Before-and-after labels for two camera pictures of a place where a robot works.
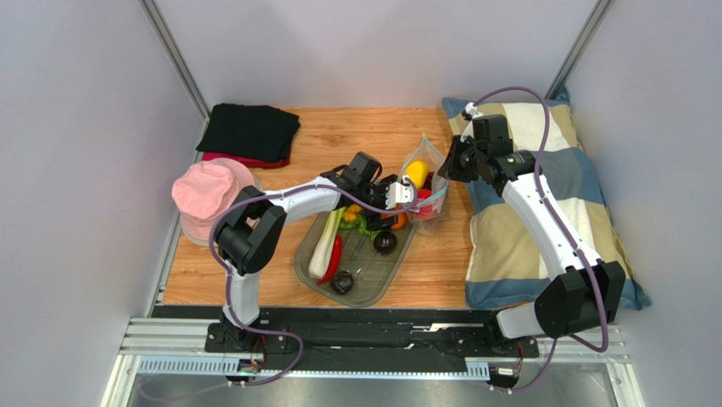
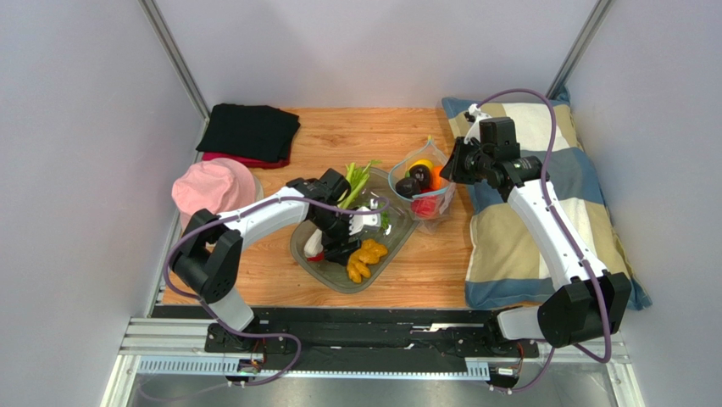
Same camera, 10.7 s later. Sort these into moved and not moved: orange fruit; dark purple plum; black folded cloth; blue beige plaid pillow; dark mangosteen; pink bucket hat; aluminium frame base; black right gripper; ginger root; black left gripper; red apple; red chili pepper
Moved: red chili pepper; orange fruit; ginger root; dark mangosteen; dark purple plum; black left gripper
Not moved: black right gripper; aluminium frame base; red apple; black folded cloth; blue beige plaid pillow; pink bucket hat
